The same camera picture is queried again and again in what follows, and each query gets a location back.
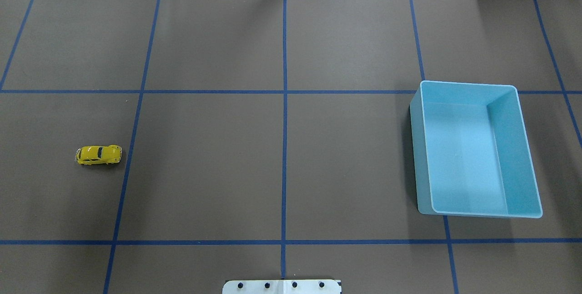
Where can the yellow beetle toy car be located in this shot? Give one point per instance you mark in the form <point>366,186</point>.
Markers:
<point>98,155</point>

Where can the light blue plastic bin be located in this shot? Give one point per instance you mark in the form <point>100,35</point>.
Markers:
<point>471,152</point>

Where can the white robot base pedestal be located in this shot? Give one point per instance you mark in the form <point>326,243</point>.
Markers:
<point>283,286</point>

